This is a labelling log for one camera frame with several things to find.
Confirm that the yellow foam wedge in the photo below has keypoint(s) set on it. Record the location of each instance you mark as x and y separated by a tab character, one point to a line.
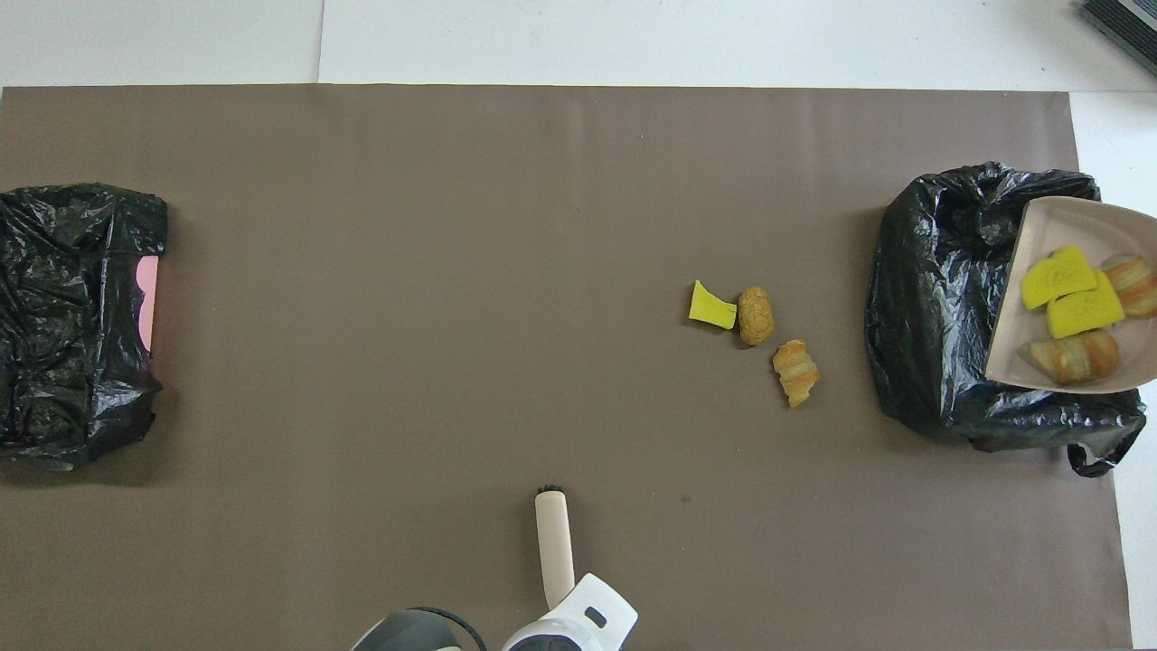
710	309

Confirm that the brown round toy bread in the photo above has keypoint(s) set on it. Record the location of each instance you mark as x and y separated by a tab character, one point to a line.
756	316

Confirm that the beige hand brush black bristles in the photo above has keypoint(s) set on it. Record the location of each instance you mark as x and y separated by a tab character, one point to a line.
553	542

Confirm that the toy croissant bread piece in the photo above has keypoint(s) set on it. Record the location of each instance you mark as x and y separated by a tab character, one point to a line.
1076	357
796	371
1134	282

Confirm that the yellow ridged foam piece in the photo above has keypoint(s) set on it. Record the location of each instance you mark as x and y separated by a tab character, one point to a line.
1058	276

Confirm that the yellow notched foam piece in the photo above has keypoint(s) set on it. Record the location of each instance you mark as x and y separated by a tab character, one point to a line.
1085	315

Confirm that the beige plastic dustpan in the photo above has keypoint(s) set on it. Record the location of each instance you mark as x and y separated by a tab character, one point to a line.
1085	231

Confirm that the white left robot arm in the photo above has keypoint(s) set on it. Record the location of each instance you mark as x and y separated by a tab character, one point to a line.
578	624

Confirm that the black bag lined bin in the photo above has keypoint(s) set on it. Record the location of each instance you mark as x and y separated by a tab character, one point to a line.
931	298

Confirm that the black bag pink bin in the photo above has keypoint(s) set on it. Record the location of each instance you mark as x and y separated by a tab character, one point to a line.
54	235

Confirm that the brown paper table mat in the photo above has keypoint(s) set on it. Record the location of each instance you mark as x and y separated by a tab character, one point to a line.
452	271

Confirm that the dark grey ribbed device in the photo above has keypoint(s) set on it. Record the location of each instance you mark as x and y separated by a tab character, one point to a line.
1130	23

